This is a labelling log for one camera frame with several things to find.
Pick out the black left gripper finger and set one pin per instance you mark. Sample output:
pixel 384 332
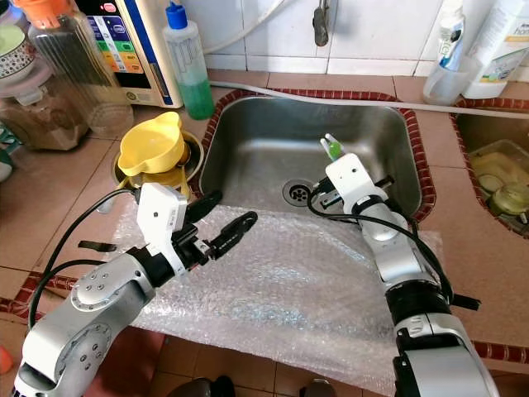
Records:
pixel 233 233
pixel 205 205

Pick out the deep steel plate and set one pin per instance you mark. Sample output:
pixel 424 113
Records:
pixel 193 157

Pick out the yellow plastic bowl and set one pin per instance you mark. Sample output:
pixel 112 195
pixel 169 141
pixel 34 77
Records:
pixel 150 149

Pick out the small green white utensil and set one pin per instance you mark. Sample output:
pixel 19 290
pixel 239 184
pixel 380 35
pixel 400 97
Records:
pixel 334 149

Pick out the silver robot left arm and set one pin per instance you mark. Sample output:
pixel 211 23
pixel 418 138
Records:
pixel 91 302

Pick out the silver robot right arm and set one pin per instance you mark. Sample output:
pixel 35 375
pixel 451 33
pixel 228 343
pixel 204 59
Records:
pixel 397 248

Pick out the steel kitchen sink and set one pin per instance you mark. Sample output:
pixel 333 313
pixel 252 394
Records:
pixel 248 149
pixel 488 128

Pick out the sink drain strainer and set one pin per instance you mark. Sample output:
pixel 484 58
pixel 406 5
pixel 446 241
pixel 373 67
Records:
pixel 297 193

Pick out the bubble wrap sheet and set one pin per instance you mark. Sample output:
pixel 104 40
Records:
pixel 297 289

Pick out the small black clip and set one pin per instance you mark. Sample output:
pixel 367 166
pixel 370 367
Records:
pixel 97 246

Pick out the green dish soap bottle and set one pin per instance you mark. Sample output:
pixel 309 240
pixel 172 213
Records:
pixel 194 83

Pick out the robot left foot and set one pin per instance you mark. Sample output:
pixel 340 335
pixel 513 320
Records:
pixel 202 389

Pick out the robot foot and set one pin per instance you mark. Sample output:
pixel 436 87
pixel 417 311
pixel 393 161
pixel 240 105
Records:
pixel 318 390
pixel 202 389

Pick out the cream blue water ionizer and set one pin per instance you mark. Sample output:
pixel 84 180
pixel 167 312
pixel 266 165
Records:
pixel 153 50

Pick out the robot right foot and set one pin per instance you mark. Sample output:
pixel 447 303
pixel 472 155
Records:
pixel 318 390

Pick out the brown powder storage container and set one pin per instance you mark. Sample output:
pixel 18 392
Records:
pixel 41 124

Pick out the clear ribbed plastic jar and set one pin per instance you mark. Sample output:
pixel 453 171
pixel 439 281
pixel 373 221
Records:
pixel 74 66

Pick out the teal bunny mug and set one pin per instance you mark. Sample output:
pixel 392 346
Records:
pixel 5 161

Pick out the patterned ceramic bowl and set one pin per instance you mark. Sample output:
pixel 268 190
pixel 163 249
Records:
pixel 16 62

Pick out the clear plastic cup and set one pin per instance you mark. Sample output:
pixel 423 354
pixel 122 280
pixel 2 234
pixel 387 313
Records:
pixel 446 87

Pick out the pale plastic food container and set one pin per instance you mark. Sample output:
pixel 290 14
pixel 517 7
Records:
pixel 496 161

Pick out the round glass lid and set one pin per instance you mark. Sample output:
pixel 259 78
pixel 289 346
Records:
pixel 511 200

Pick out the white printed tube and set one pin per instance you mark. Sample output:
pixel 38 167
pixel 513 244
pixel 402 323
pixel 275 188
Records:
pixel 452 33

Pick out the white plastic bottle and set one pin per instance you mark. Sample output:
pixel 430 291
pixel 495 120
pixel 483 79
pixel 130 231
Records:
pixel 496 50

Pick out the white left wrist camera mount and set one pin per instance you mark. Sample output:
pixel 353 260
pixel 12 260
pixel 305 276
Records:
pixel 161 219

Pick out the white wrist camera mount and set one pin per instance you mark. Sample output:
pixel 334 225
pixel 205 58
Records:
pixel 161 219
pixel 354 182

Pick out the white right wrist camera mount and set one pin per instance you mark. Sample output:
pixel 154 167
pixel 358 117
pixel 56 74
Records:
pixel 354 182

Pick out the grey wall tap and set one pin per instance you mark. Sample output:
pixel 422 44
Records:
pixel 322 25

